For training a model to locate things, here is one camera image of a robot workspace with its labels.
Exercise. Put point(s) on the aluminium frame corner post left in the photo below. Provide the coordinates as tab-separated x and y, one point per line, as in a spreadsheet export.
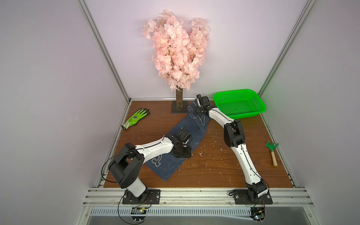
100	42

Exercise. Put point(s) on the left controller board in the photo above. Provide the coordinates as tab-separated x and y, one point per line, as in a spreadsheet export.
138	214

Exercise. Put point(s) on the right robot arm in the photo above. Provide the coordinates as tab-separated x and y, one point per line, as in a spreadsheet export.
234	137

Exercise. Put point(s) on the controller board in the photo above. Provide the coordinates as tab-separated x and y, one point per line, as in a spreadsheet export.
258	214
138	214

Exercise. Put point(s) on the blue fish-print pillowcase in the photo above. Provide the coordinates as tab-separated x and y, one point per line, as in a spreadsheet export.
195	127

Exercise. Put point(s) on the aluminium front rail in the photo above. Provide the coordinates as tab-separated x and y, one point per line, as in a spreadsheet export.
217	197

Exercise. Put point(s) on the green black work glove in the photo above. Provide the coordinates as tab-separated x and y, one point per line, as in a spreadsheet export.
135	118

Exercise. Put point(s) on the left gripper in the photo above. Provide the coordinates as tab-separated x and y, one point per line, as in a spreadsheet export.
188	153

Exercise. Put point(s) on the green toy rake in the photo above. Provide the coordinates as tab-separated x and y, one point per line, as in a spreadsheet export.
272	147

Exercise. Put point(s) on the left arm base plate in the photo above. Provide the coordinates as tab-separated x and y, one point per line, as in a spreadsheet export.
150	196

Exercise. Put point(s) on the aluminium frame corner post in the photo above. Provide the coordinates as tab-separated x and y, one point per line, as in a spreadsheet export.
100	42
288	44

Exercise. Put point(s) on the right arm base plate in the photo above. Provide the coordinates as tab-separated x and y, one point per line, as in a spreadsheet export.
246	197

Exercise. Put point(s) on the aluminium frame corner post right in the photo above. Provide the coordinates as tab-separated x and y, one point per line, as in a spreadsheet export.
288	44

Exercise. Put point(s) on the right controller board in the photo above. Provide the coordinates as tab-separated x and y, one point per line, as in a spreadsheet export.
258	214

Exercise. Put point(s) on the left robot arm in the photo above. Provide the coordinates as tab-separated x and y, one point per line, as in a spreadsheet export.
126	165

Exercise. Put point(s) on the green plastic basket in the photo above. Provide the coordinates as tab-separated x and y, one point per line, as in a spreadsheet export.
239	104

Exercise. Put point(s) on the pink cherry blossom tree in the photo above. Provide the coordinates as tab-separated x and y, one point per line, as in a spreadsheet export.
178	53

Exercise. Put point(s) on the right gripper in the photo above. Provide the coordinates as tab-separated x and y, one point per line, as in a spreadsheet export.
201	102

